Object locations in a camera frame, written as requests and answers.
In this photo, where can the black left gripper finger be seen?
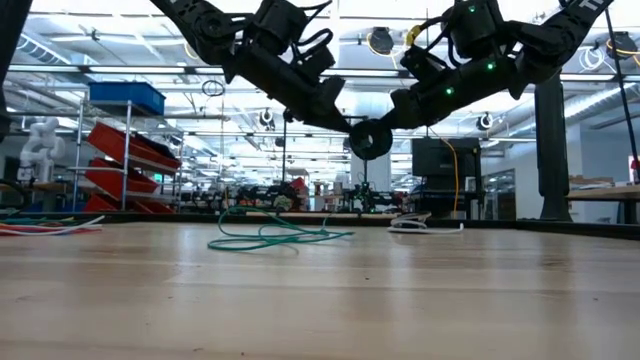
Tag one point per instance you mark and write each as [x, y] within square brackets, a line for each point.
[332, 105]

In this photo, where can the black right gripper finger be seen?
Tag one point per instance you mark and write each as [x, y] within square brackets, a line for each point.
[405, 112]

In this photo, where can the black background robot arm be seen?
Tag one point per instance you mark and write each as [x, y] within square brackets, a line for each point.
[295, 192]
[367, 196]

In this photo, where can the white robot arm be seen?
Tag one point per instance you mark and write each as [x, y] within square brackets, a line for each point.
[42, 145]

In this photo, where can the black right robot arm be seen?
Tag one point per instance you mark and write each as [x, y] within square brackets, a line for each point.
[550, 40]

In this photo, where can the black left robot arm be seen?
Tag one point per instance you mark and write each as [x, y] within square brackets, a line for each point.
[200, 25]

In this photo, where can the white building column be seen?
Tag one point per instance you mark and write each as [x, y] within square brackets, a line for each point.
[377, 175]

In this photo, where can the long ceiling light strip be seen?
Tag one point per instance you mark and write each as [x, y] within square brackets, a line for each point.
[135, 70]

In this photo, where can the blue plastic bin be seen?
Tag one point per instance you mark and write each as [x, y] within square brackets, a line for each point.
[125, 97]

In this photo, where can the thin black pole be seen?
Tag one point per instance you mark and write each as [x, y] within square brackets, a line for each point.
[625, 100]

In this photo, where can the metal shelving rack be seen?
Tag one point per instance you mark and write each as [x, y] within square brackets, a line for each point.
[126, 150]

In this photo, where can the wooden top work desk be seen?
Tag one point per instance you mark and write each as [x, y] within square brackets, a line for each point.
[605, 192]

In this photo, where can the red slanted shelf bin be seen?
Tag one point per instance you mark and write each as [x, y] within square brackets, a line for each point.
[97, 205]
[110, 180]
[115, 142]

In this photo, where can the red fire extinguisher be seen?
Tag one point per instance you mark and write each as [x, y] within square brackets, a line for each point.
[635, 170]

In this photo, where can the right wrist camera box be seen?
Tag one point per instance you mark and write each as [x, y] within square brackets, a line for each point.
[422, 62]

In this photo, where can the black camera gantry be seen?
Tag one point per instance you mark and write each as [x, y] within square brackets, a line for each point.
[284, 150]

